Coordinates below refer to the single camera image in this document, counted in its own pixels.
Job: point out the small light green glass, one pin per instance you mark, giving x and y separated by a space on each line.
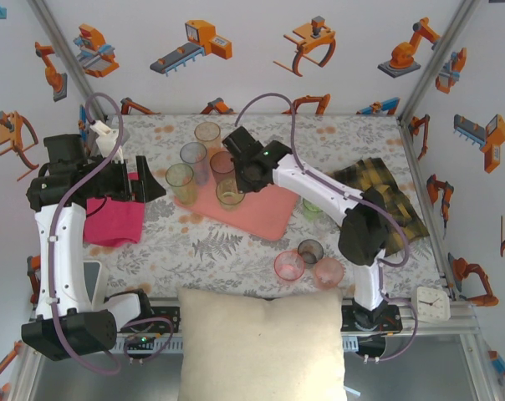
312 209

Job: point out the short pink plastic glass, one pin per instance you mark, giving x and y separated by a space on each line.
289 269

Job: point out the tall blue-grey plastic glass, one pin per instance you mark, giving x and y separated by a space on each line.
194 160

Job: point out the salmon pink cloth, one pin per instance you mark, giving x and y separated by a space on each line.
256 213

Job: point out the yellow black plaid cloth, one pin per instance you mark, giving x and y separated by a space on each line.
386 179

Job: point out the aluminium frame post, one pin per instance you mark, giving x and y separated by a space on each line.
440 54
66 54

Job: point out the cream pillow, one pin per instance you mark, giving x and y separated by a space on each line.
261 346

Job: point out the tall orange plastic glass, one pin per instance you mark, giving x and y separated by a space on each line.
207 138

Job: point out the aluminium side rail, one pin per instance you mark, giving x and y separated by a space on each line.
417 167

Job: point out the small clear plastic glass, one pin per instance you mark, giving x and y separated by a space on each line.
323 223

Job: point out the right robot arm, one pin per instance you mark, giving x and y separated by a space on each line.
315 188

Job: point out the olive green plastic glass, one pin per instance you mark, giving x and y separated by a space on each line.
229 200

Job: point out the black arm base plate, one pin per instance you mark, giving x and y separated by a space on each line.
169 319
346 321

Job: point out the short dark grey glass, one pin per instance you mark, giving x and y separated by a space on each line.
311 252

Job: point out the magenta cloth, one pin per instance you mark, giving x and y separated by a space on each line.
114 225

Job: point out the short salmon plastic glass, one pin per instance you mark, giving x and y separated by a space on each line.
330 273

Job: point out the aluminium front rail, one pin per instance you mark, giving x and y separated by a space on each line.
445 328

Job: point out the white square clock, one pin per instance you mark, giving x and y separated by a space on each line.
430 303

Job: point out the floral tablecloth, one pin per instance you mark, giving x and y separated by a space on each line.
236 267

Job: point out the tall green plastic glass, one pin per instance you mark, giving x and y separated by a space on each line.
181 186

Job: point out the dark smoky plastic glass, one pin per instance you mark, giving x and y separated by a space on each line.
222 169

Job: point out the aluminium frame leg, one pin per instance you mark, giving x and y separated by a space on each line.
24 376
480 367

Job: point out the white plastic strip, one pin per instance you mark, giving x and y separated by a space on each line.
353 391

